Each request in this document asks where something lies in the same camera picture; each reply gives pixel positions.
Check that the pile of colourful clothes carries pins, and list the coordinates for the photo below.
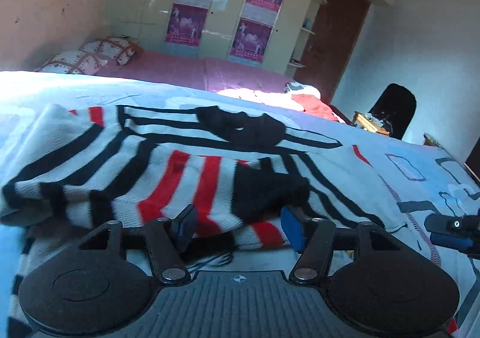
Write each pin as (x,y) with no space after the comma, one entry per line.
(295,97)

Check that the near patterned pillow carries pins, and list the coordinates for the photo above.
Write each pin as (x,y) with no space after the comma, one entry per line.
(74,62)

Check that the wooden side furniture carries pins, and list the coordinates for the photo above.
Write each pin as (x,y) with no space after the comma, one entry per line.
(361,120)

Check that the light blue patterned quilt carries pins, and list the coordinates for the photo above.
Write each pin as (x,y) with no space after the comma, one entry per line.
(422,179)

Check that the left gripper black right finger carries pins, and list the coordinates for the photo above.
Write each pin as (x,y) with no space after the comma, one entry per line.
(369,279)

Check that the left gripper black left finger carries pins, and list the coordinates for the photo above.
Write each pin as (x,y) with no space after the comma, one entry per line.
(107,279)

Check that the beige rounded headboard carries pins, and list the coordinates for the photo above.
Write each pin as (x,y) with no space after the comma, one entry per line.
(33,31)

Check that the pink checked bedsheet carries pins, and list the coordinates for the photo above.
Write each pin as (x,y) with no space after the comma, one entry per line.
(209,74)

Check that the corner wall shelves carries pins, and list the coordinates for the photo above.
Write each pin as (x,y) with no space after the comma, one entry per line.
(304,35)

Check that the patterned pillow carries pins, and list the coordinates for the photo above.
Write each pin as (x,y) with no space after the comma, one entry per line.
(120,49)
(74,62)

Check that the lower right magenta poster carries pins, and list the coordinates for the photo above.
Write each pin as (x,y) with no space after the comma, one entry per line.
(250,42)

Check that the far patterned pillow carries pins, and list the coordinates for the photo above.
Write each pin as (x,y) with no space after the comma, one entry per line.
(120,49)

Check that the striped knit sweater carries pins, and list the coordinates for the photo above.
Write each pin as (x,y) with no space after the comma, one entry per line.
(71,171)

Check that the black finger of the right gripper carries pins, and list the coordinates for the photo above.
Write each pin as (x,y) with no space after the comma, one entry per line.
(451,242)
(464,226)

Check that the lower left magenta poster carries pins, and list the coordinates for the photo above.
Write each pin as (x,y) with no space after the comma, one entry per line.
(185,25)

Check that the black draped chair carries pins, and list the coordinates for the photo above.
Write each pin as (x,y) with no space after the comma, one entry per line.
(395,108)

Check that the brown wooden door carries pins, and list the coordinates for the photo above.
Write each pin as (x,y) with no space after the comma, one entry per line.
(335,31)

